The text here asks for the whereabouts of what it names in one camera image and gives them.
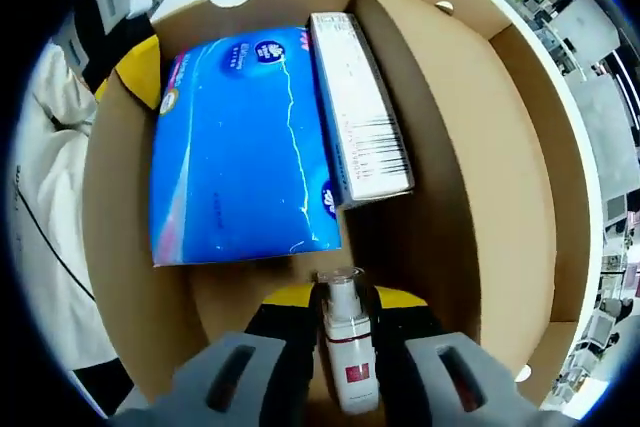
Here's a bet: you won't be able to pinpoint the white spray bottle red label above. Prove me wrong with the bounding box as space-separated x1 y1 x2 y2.
314 266 382 417

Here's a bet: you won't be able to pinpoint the small white carton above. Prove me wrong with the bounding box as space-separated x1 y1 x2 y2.
303 11 417 211

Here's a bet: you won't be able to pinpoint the person's black trousers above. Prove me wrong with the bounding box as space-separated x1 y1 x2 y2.
74 356 137 421

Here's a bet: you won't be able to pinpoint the brown cardboard shoe box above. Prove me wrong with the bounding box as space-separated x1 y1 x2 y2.
82 0 604 427

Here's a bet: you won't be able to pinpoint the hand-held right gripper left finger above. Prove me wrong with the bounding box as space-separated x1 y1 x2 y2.
107 285 322 427

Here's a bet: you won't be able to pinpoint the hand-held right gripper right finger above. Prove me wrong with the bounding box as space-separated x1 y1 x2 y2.
372 285 569 427

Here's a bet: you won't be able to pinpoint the blue tissue pack soft item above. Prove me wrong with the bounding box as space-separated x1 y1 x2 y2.
149 24 345 268

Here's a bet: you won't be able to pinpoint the black cable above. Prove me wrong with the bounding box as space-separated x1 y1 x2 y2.
9 186 97 301

